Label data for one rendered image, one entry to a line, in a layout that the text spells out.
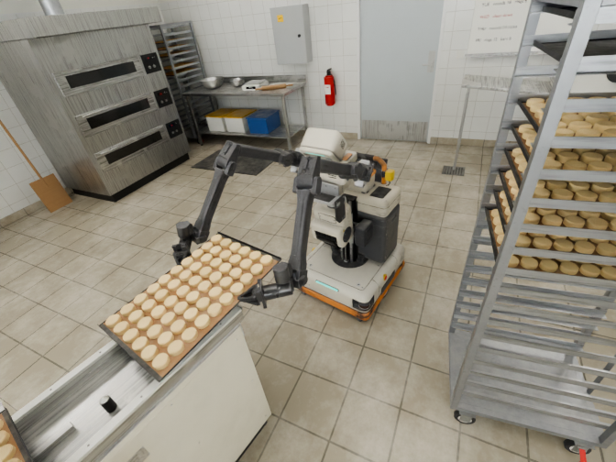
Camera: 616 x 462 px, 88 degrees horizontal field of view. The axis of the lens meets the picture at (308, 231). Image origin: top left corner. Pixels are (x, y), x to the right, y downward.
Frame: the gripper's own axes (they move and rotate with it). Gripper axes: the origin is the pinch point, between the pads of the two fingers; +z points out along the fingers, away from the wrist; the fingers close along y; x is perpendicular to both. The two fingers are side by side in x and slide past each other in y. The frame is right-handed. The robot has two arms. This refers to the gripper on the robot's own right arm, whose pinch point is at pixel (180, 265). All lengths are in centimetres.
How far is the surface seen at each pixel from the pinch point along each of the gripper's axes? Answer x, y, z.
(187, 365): 5.7, -10.7, 42.4
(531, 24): 138, 71, 3
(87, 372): -30.3, -10.1, 37.1
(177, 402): 0, -20, 50
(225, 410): 8, -50, 41
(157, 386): -2, -8, 50
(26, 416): -43, -8, 50
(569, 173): 126, 41, 45
